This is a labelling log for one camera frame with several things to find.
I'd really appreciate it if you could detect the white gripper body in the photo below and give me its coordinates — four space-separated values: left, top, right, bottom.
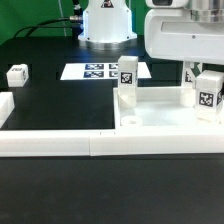
144 8 224 65

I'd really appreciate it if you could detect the white square tabletop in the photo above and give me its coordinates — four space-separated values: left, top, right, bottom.
113 87 224 129

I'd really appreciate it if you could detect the white sheet with markers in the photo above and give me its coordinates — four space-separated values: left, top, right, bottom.
60 62 152 81

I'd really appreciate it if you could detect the white front fence bar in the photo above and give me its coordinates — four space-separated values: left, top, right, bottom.
0 126 224 157

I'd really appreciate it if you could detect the white left fence block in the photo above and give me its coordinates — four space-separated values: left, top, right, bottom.
0 92 15 128

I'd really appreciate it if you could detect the black cable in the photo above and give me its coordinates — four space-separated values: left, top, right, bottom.
13 16 83 38

